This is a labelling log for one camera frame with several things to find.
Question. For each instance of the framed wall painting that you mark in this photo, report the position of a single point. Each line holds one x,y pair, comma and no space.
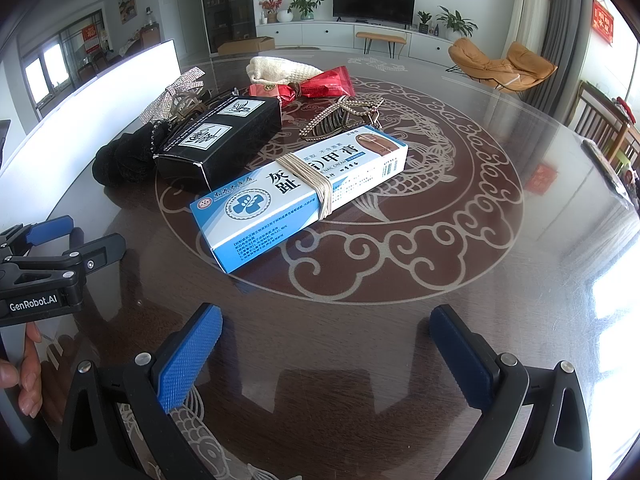
126,2

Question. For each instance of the black remote control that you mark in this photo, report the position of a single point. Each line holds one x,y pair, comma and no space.
606,167

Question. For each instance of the black velvet pouch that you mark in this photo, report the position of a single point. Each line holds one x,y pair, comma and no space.
125,155

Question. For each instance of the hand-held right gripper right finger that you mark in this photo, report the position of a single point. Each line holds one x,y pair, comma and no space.
460,355

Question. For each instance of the leafy potted plant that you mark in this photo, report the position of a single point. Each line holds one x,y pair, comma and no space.
456,22

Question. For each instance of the wooden dining table with chairs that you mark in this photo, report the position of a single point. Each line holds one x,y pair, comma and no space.
132,45

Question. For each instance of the person's left hand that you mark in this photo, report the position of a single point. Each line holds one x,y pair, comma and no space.
30,375

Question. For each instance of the dark patterned glass desktop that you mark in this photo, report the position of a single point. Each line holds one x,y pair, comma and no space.
375,360

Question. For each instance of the brown cardboard box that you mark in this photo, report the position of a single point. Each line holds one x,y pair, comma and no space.
245,46

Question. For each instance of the blue and white medicine box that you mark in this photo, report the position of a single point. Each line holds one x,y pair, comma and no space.
250,230

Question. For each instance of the rhinestone hair claw clip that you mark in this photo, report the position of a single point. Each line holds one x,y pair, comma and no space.
325,122

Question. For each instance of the black box with white labels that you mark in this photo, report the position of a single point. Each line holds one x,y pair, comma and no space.
240,135

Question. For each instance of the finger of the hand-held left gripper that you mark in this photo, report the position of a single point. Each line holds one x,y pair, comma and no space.
47,230
95,255

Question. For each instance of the red door decoration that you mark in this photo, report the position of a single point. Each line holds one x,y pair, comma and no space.
91,39

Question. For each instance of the beige twine loop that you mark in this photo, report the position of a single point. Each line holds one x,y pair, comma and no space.
307,185

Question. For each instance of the white cardboard box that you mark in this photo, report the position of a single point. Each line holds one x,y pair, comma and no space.
100,90

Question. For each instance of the wooden chair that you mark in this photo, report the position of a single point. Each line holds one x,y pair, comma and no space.
600,120

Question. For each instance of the white television cabinet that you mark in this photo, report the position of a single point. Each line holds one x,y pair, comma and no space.
325,35

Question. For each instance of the orange lounge chair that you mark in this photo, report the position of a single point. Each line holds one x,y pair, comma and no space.
520,67

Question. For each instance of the bushy green potted plant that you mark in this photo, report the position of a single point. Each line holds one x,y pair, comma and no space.
305,5

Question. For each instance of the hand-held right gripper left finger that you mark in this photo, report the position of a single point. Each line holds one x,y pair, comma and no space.
190,355

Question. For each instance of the dark glass display cabinet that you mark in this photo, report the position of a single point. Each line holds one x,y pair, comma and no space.
227,5

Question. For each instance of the wooden bench with metal legs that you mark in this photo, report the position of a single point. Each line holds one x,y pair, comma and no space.
380,37

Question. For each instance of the cream knitted cloth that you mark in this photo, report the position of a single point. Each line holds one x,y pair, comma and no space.
280,70

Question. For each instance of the silver rhinestone bow hair clip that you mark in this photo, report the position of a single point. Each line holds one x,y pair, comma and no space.
185,80

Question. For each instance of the small potted plant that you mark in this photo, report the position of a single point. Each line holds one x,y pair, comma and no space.
424,20

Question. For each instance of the round white vase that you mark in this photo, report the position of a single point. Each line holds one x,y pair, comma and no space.
285,16

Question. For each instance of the white sheer curtain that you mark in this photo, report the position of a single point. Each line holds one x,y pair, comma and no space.
527,10

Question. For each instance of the red wall hanging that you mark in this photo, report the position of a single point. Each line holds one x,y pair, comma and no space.
602,22

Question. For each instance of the black television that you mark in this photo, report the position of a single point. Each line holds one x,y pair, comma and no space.
375,2

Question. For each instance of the red flowers in vase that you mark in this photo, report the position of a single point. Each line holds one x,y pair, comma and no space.
271,5

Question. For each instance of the red snack packet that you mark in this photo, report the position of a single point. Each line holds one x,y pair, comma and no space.
325,85

